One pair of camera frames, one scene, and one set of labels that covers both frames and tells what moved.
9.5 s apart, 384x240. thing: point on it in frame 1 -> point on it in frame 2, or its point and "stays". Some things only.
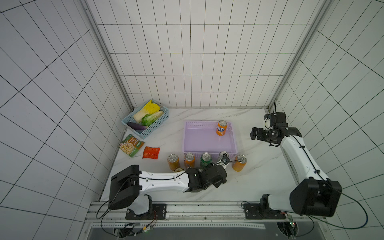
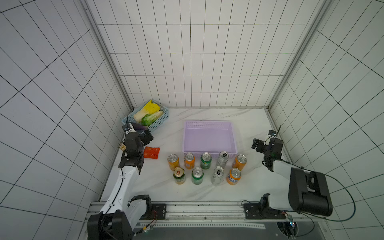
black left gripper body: [216, 184] -> [144, 140]
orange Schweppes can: [239, 166] stays
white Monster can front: [223, 154] stays
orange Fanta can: [222, 128] -> [233, 176]
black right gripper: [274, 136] -> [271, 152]
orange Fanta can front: [189, 160] stays
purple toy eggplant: [137, 126] stays
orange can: [173, 161] stays
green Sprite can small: [205, 159] stays
